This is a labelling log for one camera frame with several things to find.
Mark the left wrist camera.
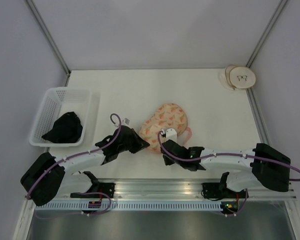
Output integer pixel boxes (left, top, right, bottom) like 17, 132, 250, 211
122, 118, 130, 126

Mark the aluminium rail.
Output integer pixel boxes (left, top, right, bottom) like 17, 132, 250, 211
24, 178, 297, 200

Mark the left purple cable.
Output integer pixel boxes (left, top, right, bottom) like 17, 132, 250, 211
25, 113, 122, 200

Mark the floral laundry bag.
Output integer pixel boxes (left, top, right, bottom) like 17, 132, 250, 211
139, 103, 192, 154

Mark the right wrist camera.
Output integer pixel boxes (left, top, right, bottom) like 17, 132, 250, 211
160, 128, 178, 143

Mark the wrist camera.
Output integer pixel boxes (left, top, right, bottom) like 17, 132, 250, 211
122, 118, 130, 126
160, 128, 178, 143

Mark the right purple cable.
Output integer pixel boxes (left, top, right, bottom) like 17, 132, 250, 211
156, 129, 300, 181

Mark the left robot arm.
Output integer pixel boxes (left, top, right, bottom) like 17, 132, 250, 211
20, 125, 150, 206

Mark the white slotted cable duct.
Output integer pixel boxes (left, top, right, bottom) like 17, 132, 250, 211
36, 200, 222, 212

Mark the black garment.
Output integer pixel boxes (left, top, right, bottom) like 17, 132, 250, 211
41, 111, 83, 144

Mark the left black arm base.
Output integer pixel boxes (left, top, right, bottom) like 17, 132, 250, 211
70, 182, 116, 199

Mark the white plastic basket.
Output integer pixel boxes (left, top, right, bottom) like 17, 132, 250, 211
29, 87, 92, 148

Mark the purple cable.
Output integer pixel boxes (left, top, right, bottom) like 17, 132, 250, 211
156, 129, 300, 181
25, 113, 122, 200

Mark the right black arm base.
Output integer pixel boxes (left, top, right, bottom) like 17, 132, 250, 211
200, 182, 227, 201

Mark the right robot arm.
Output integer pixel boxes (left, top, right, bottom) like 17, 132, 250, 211
160, 140, 291, 198

